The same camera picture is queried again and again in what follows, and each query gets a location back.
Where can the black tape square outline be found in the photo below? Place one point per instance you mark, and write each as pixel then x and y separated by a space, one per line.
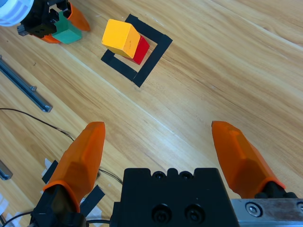
pixel 154 59

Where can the short grey metal bar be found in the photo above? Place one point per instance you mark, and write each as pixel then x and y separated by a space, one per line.
pixel 4 171

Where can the yellow wooden block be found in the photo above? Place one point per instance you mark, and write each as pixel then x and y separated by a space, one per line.
pixel 118 35

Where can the white tape scrap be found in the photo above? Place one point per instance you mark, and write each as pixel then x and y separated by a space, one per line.
pixel 47 163
pixel 6 205

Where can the black tape piece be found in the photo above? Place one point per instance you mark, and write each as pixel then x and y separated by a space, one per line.
pixel 93 199
pixel 50 171

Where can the red wooden block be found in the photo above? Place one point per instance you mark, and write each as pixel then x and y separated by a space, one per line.
pixel 142 50

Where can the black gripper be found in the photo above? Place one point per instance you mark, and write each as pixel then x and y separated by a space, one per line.
pixel 38 21

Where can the grey aluminium rail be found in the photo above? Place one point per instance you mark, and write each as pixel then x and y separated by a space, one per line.
pixel 23 87

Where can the green wooden block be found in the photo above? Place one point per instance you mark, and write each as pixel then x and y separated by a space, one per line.
pixel 67 36

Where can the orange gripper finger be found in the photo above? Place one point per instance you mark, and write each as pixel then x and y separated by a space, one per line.
pixel 80 160
pixel 241 160

